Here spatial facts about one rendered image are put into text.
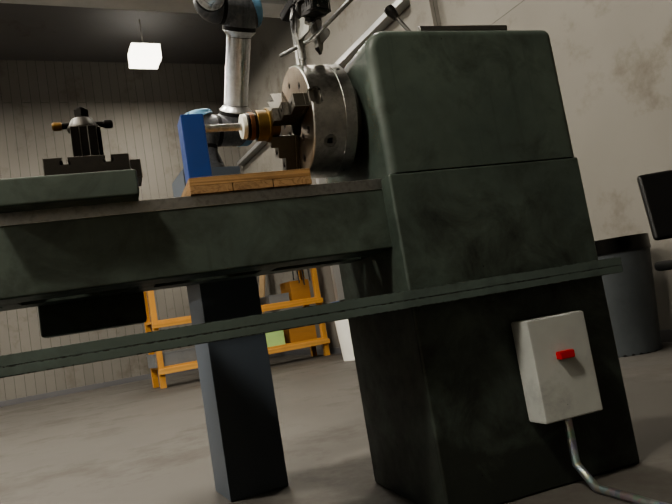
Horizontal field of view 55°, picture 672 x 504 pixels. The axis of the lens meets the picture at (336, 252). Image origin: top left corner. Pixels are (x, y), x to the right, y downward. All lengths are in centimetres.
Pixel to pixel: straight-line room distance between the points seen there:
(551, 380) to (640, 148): 319
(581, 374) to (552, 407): 12
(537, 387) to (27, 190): 127
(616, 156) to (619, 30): 84
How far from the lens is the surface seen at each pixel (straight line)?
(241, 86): 237
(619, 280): 421
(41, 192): 149
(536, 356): 170
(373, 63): 174
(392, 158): 167
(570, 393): 176
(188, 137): 173
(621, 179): 486
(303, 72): 177
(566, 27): 526
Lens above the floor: 53
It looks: 5 degrees up
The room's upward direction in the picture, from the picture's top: 9 degrees counter-clockwise
